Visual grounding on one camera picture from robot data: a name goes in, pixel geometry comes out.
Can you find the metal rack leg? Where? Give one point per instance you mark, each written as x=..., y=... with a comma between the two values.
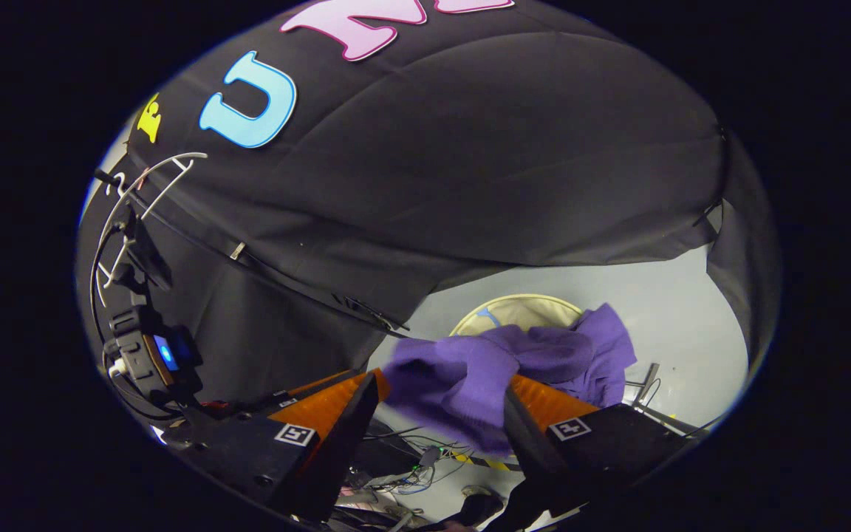
x=647, y=384

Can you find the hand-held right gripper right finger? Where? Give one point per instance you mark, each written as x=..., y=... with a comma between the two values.
x=536, y=458

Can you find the black backdrop cloth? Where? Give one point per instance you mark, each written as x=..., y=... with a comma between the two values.
x=470, y=148

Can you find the cream laundry hamper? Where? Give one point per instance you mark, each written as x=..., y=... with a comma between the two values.
x=521, y=310

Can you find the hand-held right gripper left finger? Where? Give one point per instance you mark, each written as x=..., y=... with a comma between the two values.
x=344, y=451

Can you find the white plastic hanger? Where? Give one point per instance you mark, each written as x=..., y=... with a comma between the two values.
x=167, y=164

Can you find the white backdrop clip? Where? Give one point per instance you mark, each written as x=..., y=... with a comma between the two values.
x=237, y=251

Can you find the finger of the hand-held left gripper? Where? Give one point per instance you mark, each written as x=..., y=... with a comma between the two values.
x=263, y=405

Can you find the purple knit cardigan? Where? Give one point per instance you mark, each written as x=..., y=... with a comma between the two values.
x=470, y=369

